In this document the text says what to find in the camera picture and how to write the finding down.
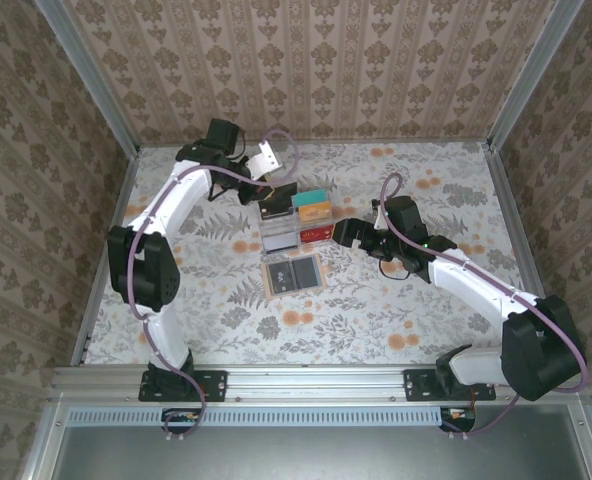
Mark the black connector box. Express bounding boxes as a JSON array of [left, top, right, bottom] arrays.
[[438, 407, 477, 434], [161, 407, 203, 435]]

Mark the white pink card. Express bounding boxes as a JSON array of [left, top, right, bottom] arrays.
[[265, 232, 298, 253]]

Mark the red VIP card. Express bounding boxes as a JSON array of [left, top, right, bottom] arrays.
[[300, 224, 335, 245]]

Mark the grey VIP card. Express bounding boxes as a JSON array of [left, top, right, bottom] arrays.
[[269, 262, 296, 294]]

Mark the aluminium mounting rail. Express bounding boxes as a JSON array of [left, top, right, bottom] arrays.
[[50, 364, 590, 404]]

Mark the aluminium table side rail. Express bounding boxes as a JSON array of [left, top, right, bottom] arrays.
[[481, 142, 570, 365], [70, 147, 141, 366]]

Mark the beige leather card holder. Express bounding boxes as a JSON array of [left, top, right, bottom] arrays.
[[260, 252, 325, 302]]

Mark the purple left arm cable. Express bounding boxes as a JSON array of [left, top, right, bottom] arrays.
[[128, 128, 302, 444]]

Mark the grey metal panel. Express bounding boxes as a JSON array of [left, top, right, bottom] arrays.
[[50, 424, 592, 480]]

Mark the orange card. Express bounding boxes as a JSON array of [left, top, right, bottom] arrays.
[[298, 202, 334, 223]]

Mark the grey slotted cable duct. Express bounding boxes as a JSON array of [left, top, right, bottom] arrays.
[[68, 405, 441, 428]]

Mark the aluminium table end rail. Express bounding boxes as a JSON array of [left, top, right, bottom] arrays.
[[136, 137, 491, 149]]

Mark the black card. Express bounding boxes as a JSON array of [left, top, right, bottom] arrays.
[[259, 181, 299, 204], [259, 199, 295, 222]]

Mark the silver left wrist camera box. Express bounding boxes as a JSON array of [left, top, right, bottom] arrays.
[[245, 141, 283, 181]]

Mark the teal card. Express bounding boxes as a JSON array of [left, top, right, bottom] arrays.
[[295, 189, 330, 208]]

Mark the thin black cable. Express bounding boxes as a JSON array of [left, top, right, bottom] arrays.
[[377, 257, 411, 282], [207, 169, 232, 202]]

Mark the dark grey card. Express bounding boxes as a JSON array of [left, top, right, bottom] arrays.
[[294, 257, 322, 289]]

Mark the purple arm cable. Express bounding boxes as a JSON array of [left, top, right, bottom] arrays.
[[128, 128, 302, 444], [379, 172, 590, 439]]

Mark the aluminium corner post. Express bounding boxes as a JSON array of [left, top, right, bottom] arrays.
[[485, 0, 585, 151], [33, 0, 142, 156]]

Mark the clear acrylic card organizer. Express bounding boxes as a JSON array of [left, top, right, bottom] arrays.
[[257, 187, 337, 254]]

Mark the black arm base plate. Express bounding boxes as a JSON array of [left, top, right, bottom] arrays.
[[138, 368, 227, 403], [403, 368, 497, 403]]

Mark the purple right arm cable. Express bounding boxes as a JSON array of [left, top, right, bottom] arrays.
[[379, 172, 590, 439]]

